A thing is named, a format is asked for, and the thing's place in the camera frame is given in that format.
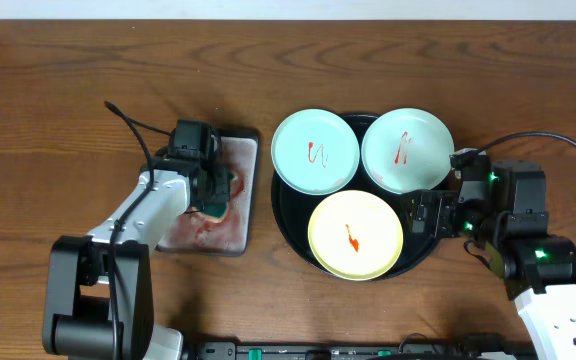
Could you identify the mint green plate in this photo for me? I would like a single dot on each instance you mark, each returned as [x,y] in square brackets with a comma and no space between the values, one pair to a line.
[315,152]
[406,150]

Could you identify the yellow plate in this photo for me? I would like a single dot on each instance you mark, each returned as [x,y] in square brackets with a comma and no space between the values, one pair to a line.
[355,235]

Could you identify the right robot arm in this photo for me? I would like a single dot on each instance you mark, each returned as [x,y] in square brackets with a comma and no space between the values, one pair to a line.
[500,209]

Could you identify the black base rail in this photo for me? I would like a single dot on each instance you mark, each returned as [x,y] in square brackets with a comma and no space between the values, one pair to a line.
[232,351]

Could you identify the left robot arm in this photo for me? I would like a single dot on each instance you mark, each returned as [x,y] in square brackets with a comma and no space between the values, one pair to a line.
[99,298]

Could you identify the round black serving tray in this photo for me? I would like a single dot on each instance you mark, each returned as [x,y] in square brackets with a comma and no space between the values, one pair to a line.
[294,198]

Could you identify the black rectangular soapy water tray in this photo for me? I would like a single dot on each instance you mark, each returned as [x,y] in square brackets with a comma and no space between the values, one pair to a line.
[197,233]

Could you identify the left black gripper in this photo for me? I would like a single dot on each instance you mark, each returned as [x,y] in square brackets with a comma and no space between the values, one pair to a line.
[220,187]

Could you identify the green scrub sponge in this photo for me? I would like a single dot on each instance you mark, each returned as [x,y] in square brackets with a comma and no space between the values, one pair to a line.
[215,210]

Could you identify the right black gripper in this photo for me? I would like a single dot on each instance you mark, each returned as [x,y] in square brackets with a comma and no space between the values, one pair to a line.
[435,214]

